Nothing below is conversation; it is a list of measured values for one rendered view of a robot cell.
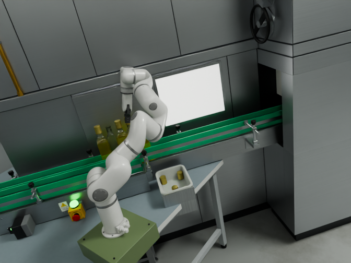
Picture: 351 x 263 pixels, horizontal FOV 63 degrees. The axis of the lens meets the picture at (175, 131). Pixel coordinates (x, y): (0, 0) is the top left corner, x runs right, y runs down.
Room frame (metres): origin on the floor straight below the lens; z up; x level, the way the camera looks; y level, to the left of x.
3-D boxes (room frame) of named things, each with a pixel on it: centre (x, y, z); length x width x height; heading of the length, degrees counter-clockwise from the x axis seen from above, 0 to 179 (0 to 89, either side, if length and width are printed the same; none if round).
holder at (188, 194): (1.32, 0.07, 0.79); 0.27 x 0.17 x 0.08; 8
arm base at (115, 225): (1.00, 0.35, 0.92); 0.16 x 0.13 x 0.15; 52
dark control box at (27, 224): (1.22, 0.89, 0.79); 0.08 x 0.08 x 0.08; 8
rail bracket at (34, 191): (1.25, 0.78, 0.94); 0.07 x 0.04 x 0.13; 8
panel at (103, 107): (1.66, 0.09, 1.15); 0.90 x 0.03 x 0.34; 98
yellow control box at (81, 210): (1.26, 0.61, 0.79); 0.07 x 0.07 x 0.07; 8
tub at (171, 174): (1.30, 0.07, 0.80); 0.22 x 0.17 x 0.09; 8
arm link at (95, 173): (1.00, 0.35, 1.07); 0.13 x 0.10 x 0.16; 12
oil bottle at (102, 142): (1.48, 0.42, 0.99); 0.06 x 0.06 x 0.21; 8
